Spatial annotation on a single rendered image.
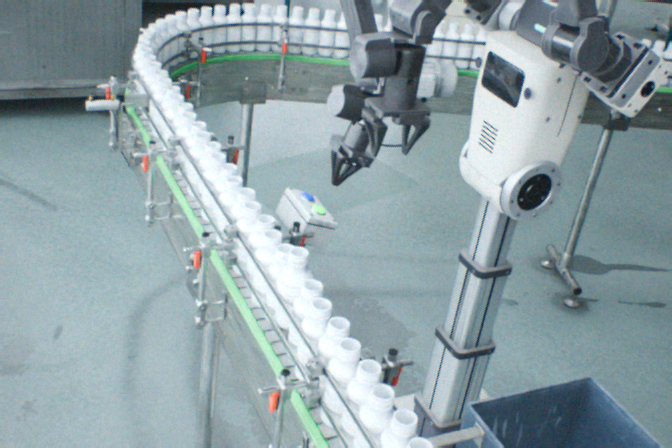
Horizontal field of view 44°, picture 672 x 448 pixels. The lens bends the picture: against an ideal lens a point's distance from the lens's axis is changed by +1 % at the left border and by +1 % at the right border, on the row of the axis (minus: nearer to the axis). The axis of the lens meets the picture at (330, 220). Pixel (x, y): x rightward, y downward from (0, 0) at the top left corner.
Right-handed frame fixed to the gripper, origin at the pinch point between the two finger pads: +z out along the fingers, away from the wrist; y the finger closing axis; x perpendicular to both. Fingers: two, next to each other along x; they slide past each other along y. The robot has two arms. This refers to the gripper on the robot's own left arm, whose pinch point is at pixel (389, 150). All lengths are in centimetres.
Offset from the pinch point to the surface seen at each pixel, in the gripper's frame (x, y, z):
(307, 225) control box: 24.5, -2.1, 29.8
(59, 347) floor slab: 132, -41, 140
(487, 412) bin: -22, 20, 48
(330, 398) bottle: -24.3, -17.6, 33.6
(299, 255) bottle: 2.0, -14.2, 21.9
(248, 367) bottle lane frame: 6, -20, 51
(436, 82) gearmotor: 129, 95, 40
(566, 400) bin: -22, 41, 50
